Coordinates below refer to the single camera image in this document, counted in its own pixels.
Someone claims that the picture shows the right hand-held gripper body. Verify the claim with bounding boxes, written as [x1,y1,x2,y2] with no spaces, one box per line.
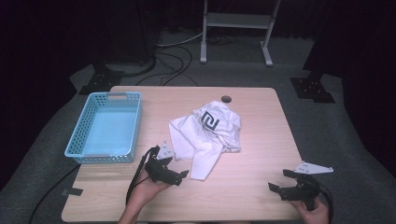
[279,161,334,211]

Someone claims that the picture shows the light blue plastic basket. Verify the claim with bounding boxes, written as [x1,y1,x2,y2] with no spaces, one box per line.
[64,91,143,165]

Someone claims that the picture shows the person's right hand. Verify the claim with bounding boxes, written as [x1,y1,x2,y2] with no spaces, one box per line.
[290,198,331,224]

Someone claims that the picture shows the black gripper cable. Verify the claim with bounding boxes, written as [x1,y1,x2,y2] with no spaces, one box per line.
[317,182,334,224]
[125,145,161,205]

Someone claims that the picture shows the white printed t-shirt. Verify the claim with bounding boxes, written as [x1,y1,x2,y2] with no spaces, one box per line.
[168,100,243,181]

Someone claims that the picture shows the black stand base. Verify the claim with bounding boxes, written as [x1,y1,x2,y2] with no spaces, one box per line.
[290,76,336,105]
[78,62,125,96]

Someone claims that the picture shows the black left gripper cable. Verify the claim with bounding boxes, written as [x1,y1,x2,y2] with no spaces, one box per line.
[125,145,161,205]

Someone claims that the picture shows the white floor cable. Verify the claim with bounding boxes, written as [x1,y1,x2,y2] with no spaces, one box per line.
[155,32,204,49]

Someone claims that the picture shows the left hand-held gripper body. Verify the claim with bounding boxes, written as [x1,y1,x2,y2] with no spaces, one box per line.
[144,141,180,185]

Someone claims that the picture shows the dark tape strip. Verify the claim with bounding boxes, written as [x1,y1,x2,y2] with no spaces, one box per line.
[61,187,84,197]

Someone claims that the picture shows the thick black floor cable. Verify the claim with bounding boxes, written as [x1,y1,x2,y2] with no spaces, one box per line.
[106,54,157,78]

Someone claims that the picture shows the black cable beside table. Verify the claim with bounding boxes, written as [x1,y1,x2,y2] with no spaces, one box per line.
[27,163,82,224]

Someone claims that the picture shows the thin black floor cables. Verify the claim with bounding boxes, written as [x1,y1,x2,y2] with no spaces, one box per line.
[134,45,200,88]

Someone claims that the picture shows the person's left hand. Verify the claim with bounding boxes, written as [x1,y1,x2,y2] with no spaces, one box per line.
[130,169,172,208]

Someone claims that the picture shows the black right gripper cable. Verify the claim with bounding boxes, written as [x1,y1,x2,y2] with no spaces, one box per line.
[317,182,334,224]

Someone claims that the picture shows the white metal stand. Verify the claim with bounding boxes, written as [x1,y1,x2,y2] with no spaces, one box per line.
[199,0,282,67]

